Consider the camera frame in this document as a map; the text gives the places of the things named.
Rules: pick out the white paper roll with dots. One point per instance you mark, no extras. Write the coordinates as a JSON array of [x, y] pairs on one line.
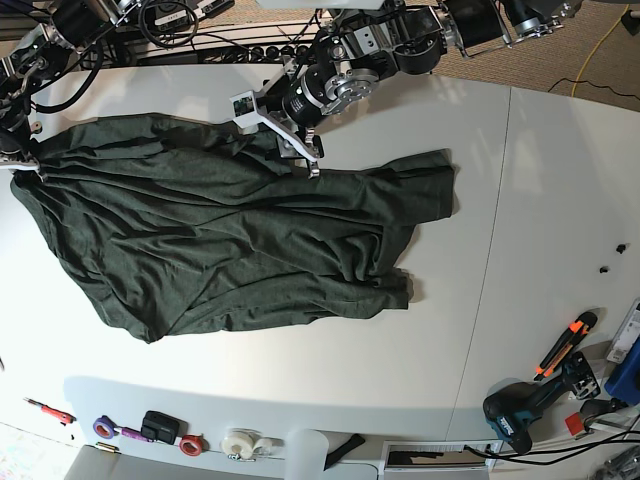
[[305, 455]]

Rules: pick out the purple tape roll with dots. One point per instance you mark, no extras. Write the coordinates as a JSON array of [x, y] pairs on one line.
[[104, 427]]

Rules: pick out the red square tag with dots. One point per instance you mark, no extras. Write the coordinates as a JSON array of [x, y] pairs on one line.
[[575, 424]]

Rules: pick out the red black screwdriver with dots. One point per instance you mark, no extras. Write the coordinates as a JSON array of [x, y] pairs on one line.
[[62, 417]]

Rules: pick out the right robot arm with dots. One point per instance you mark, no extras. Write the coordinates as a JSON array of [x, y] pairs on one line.
[[41, 57]]

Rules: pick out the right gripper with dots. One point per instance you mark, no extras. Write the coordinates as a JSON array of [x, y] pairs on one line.
[[19, 151]]

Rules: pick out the red tape roll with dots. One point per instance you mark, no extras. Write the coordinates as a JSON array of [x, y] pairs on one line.
[[191, 445]]

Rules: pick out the black action camera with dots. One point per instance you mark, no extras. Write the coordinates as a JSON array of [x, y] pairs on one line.
[[159, 427]]

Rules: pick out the orange black utility knife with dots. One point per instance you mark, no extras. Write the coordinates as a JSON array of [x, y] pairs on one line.
[[565, 344]]

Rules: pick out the clear tape dispenser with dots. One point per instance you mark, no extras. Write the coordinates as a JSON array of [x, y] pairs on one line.
[[248, 445]]

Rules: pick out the teal black cordless drill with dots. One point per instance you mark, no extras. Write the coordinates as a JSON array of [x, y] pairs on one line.
[[513, 409]]

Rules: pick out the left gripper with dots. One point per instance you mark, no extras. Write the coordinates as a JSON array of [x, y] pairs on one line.
[[254, 109]]

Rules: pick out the blue box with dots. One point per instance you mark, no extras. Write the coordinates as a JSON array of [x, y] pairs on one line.
[[623, 383]]

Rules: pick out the black power strip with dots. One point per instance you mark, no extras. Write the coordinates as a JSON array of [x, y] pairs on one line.
[[228, 54]]

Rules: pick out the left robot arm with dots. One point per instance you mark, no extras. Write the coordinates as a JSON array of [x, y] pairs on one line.
[[357, 49]]

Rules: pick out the dark green t-shirt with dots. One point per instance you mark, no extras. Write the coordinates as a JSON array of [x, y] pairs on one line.
[[173, 227]]

